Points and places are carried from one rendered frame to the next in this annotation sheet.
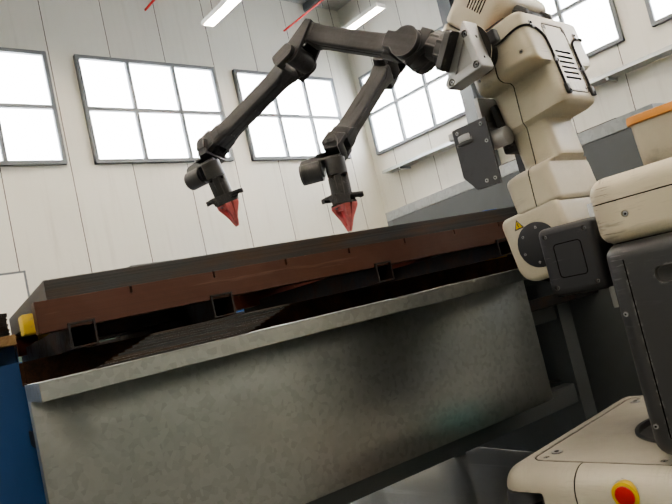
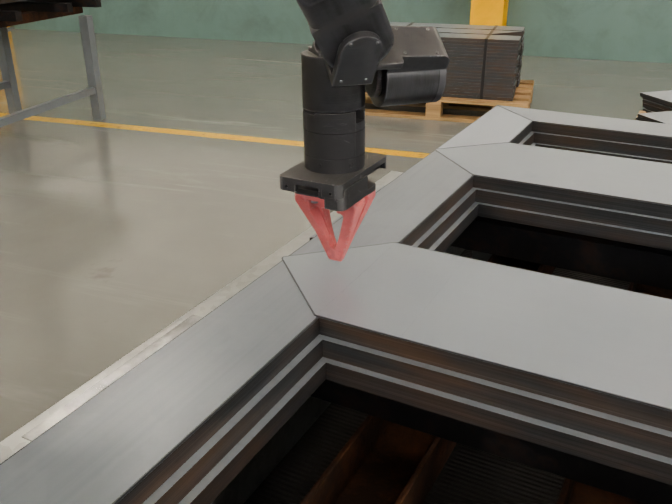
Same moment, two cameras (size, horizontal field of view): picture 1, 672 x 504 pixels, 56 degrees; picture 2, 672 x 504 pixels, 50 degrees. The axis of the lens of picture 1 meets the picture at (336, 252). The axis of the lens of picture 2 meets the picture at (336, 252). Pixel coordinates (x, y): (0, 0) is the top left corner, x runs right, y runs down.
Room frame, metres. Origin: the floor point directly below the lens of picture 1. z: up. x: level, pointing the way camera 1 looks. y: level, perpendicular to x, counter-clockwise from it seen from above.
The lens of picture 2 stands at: (2.28, -0.37, 1.19)
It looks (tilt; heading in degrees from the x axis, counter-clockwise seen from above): 25 degrees down; 151
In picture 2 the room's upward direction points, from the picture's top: straight up
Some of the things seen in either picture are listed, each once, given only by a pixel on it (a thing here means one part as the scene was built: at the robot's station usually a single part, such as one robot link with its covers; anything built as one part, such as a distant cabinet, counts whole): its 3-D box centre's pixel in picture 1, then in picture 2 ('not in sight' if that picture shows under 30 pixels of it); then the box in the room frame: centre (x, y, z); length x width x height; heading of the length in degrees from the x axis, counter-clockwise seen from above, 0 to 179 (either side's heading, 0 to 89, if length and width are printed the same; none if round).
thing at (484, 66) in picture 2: not in sight; (444, 69); (-1.77, 2.75, 0.26); 1.20 x 0.80 x 0.53; 44
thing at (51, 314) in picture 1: (375, 255); not in sight; (1.64, -0.10, 0.80); 1.62 x 0.04 x 0.06; 123
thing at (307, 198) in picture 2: (342, 214); (341, 212); (1.70, -0.04, 0.93); 0.07 x 0.07 x 0.09; 33
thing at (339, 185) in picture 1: (340, 188); (334, 145); (1.71, -0.05, 1.00); 0.10 x 0.07 x 0.07; 123
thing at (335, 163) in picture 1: (333, 167); (340, 79); (1.71, -0.05, 1.06); 0.07 x 0.06 x 0.07; 78
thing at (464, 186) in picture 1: (542, 170); not in sight; (2.50, -0.86, 1.03); 1.30 x 0.60 x 0.04; 33
